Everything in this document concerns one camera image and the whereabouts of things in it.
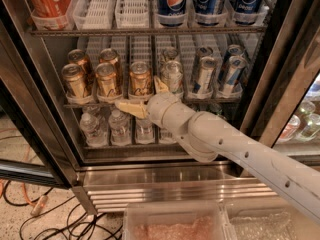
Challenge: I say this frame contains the blue white can right front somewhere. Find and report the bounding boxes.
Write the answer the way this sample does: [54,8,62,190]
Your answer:
[219,56,247,96]

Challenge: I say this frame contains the water bottle right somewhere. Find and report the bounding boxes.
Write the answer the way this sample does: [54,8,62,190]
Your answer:
[136,118,154,144]

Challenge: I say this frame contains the top wire shelf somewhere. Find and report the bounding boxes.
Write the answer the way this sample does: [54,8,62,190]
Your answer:
[29,26,267,37]

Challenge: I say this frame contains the silver can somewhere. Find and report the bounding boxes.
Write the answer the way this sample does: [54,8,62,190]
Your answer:
[160,47,180,63]
[160,61,183,94]

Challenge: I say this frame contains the blue white slim can front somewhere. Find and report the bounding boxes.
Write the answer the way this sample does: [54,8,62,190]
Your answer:
[192,56,217,94]

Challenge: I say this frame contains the blue white can right back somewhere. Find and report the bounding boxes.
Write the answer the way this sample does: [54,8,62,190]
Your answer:
[224,44,245,61]

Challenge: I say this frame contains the orange extension cord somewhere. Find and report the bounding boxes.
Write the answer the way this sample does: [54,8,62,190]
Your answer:
[0,127,49,217]

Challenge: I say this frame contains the water bottle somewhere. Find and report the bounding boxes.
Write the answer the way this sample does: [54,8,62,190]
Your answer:
[108,109,131,146]
[136,118,154,144]
[80,113,107,148]

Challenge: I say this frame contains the silver can front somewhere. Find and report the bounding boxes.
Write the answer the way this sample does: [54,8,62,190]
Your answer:
[160,61,183,94]

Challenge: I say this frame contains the silver can back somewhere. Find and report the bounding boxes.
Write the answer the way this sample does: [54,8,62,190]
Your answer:
[160,47,180,63]

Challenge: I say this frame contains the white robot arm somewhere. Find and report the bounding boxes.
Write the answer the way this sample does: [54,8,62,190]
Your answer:
[115,81,320,223]

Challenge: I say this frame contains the blue white slim can back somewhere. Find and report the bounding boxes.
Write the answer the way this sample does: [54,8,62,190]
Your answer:
[195,46,213,63]

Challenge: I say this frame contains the orange can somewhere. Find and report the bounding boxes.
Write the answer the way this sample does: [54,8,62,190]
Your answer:
[129,61,152,96]
[61,64,90,98]
[99,48,123,79]
[95,62,120,98]
[67,49,94,82]

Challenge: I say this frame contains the clear bin right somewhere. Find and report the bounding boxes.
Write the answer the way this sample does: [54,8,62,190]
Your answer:
[225,197,320,240]

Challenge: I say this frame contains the black floor cables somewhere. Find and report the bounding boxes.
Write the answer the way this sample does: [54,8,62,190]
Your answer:
[2,180,124,240]

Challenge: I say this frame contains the green can right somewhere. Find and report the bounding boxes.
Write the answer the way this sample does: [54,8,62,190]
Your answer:
[209,103,227,120]

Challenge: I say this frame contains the water bottle left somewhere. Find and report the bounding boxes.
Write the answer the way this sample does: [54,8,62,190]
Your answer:
[80,113,107,148]

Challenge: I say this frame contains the blue white slim can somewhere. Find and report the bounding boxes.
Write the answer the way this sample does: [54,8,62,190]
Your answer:
[195,46,213,63]
[192,56,217,94]

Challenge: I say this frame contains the wire shelf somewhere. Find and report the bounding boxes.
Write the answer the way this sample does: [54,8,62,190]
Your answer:
[29,26,267,37]
[63,98,240,108]

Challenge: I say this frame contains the clear bin pink contents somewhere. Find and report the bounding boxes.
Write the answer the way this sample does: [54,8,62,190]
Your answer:
[123,200,229,240]

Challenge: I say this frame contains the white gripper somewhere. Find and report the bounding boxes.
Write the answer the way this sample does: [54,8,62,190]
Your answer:
[115,76,182,128]

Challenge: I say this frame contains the middle wire shelf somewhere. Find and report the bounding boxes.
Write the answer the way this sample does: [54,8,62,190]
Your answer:
[63,98,240,108]

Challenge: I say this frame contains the open fridge door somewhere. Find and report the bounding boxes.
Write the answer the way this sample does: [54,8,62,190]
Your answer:
[0,1,77,188]

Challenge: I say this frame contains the water bottle middle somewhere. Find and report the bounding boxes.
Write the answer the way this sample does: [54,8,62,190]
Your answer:
[108,109,131,146]

